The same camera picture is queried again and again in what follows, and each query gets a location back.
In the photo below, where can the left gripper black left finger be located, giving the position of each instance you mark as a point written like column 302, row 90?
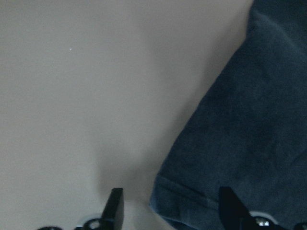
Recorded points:
column 113, row 213

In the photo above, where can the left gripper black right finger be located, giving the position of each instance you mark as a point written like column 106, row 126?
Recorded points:
column 232, row 212

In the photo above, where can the black printed t-shirt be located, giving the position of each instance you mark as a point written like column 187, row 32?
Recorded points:
column 249, row 132

